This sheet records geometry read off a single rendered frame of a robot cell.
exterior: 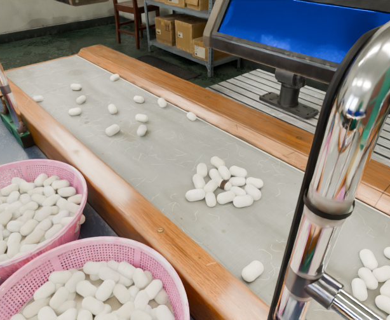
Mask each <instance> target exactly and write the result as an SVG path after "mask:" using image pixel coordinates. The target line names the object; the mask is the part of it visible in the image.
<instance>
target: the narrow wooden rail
mask: <svg viewBox="0 0 390 320"><path fill-rule="evenodd" d="M6 78H7V80H8V83H9V86H10V88H11V91H12V94H13V96H14V98H15V101H16V103H17V106H18V109H19V111H20V114H21V117H22V119H23V121H24V124H25V127H26V128H27V129H28V130H29V131H30V132H31V134H32V137H33V139H34V143H35V145H36V146H37V147H38V148H39V150H40V151H41V152H42V153H43V154H44V155H45V156H46V157H47V158H48V159H49V160H54V161H60V162H63V163H66V164H69V165H71V166H73V167H74V168H75V169H77V170H78V171H79V172H80V173H81V174H82V176H83V177H84V179H85V181H86V185H87V188H88V196H87V200H86V201H87V202H88V204H89V205H90V206H91V207H92V208H93V209H94V210H95V211H96V212H97V213H98V214H99V215H100V217H101V218H102V219H103V220H104V221H105V222H106V224H107V225H108V226H109V227H110V228H111V229H112V230H113V231H114V232H115V233H116V234H117V235H118V237H122V238H126V239H131V240H134V241H137V242H140V243H142V244H144V245H146V246H148V247H150V248H152V249H154V250H155V251H157V252H158V253H159V254H160V255H162V256H163V257H164V258H165V259H166V260H167V261H168V262H169V263H170V264H171V266H172V267H173V268H174V269H175V271H176V272H177V274H178V276H179V278H180V280H181V282H182V284H183V286H184V289H185V292H186V295H187V300H188V304H189V313H190V316H191V317H192V318H193V320H267V317H268V314H269V309H270V306H268V305H267V304H266V303H265V302H264V301H263V300H262V299H260V298H259V297H258V296H257V295H256V294H255V293H254V292H253V291H252V290H250V289H249V288H248V287H247V286H245V285H244V284H243V283H242V282H241V281H240V280H239V279H238V278H237V277H235V276H234V275H233V274H232V273H231V272H229V271H228V270H227V269H226V268H225V267H224V266H223V265H222V264H221V263H219V262H218V261H217V260H216V259H214V258H213V257H212V256H211V255H210V254H209V253H208V252H207V251H206V250H204V249H203V248H202V247H201V246H200V245H199V244H198V243H197V242H195V241H194V240H193V239H192V238H191V237H189V236H188V235H187V234H186V233H185V232H184V231H183V230H182V229H181V228H179V227H178V226H177V225H176V224H175V223H173V222H172V221H171V220H170V219H169V218H168V217H167V216H166V215H164V214H163V213H162V212H161V211H160V210H158V209H157V208H156V207H155V206H154V205H153V204H152V203H151V202H150V201H148V200H147V199H146V198H145V197H144V196H143V195H141V193H139V192H138V191H137V190H136V189H135V188H133V187H132V186H131V185H130V184H129V183H128V182H127V181H126V180H125V179H123V178H122V177H121V176H120V175H118V174H117V173H116V172H115V171H114V170H113V169H112V168H111V167H110V166H108V165H107V164H106V163H105V162H104V161H102V160H101V159H100V158H99V157H98V156H97V155H96V154H95V153H94V152H92V151H91V150H90V149H89V148H87V146H85V144H83V143H82V142H81V141H80V140H79V139H77V138H76V137H75V136H74V135H73V134H72V133H71V132H70V131H69V130H67V129H66V128H65V127H64V126H62V125H61V124H60V123H59V122H58V121H57V120H56V119H55V118H54V117H52V116H51V115H50V114H49V113H48V112H46V111H45V110H44V109H43V108H42V107H41V106H40V105H39V104H38V103H36V102H35V101H34V100H33V99H31V97H30V96H28V95H27V94H26V93H25V92H24V91H23V90H21V89H20V88H19V87H18V86H17V85H16V84H15V83H14V82H13V81H11V80H10V79H9V78H8V77H6Z"/></svg>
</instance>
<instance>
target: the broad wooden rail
mask: <svg viewBox="0 0 390 320"><path fill-rule="evenodd" d="M78 56H79V57H81V58H83V59H85V60H87V61H89V62H91V63H93V64H95V65H97V66H99V67H101V68H103V69H105V70H107V71H108V72H110V73H112V74H118V75H119V77H120V78H122V79H124V80H126V81H128V82H129V83H131V84H134V85H135V86H138V87H139V88H142V89H143V90H145V91H148V92H149V93H151V94H153V95H155V96H157V97H159V98H164V100H165V101H167V102H169V103H170V104H172V105H174V106H176V107H178V108H180V109H182V110H184V111H186V112H192V113H193V114H195V115H196V117H198V118H200V119H202V120H204V121H206V122H207V123H210V124H211V125H213V126H215V127H217V128H219V129H221V130H223V131H225V132H227V133H229V134H231V135H232V136H234V137H236V138H238V139H240V140H242V141H244V142H246V143H249V144H250V145H252V146H254V147H256V148H258V149H260V150H262V151H264V152H266V153H268V154H270V155H272V156H273V157H275V158H277V159H279V160H281V161H283V162H285V163H287V164H289V165H291V166H293V167H294V168H297V169H298V170H300V171H303V172H305V170H306V165H307V160H308V157H309V153H310V150H311V145H312V142H313V137H314V134H312V133H309V132H307V131H304V130H302V129H300V128H298V127H295V126H292V125H291V124H288V123H286V122H283V121H281V120H279V119H276V118H274V117H271V116H269V115H267V114H264V113H262V112H259V111H257V110H255V109H252V108H249V107H247V106H245V105H243V104H241V103H238V102H236V101H234V100H231V99H229V98H227V97H224V96H222V95H219V94H217V93H215V92H212V91H210V90H208V89H205V88H203V87H200V86H198V85H196V84H194V83H191V82H189V81H186V80H184V79H182V78H179V77H177V76H174V75H173V74H170V73H167V72H165V71H163V70H161V69H158V68H156V67H153V66H151V65H149V64H146V63H144V62H141V61H140V60H137V59H135V58H132V57H129V56H128V55H125V54H123V53H120V52H118V51H116V50H113V49H111V48H108V47H106V46H104V45H102V44H97V45H94V46H89V47H85V48H81V50H80V51H79V53H78ZM355 199H357V200H359V201H361V202H362V203H365V204H367V205H369V206H371V207H373V208H375V209H376V210H378V211H380V212H382V213H384V214H386V215H388V216H390V166H387V165H385V164H382V163H380V162H378V161H375V160H373V159H370V162H369V164H368V166H367V169H366V171H365V174H364V176H363V179H362V181H361V183H360V186H359V189H358V191H357V193H356V196H355Z"/></svg>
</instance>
